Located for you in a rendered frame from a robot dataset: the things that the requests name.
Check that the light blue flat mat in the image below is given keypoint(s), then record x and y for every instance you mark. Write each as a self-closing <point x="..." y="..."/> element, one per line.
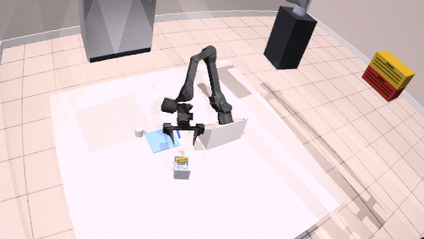
<point x="159" y="141"/>

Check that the yellow round plate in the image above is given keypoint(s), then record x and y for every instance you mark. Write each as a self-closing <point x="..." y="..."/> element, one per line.
<point x="183" y="159"/>

